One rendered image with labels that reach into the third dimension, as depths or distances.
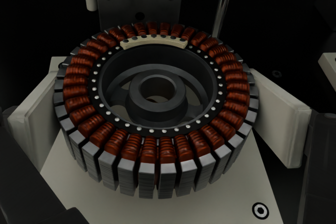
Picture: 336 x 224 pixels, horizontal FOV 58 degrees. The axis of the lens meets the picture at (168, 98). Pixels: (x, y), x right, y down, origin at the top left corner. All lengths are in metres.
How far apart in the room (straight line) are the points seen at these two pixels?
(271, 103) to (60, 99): 0.11
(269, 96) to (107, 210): 0.11
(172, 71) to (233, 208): 0.09
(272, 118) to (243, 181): 0.06
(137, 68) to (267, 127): 0.09
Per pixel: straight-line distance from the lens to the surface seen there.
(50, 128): 0.16
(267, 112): 0.17
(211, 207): 0.19
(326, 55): 0.32
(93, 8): 0.30
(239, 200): 0.20
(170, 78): 0.18
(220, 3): 0.24
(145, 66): 0.20
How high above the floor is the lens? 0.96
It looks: 50 degrees down
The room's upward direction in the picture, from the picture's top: 7 degrees clockwise
